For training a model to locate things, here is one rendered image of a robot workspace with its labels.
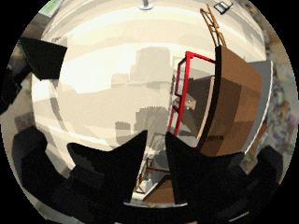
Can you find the black glasses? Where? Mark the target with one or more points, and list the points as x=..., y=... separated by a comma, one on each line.
x=220, y=7

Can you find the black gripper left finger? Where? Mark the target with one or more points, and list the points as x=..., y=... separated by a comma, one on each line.
x=121, y=164

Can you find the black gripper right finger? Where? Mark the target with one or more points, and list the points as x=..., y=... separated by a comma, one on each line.
x=189, y=169

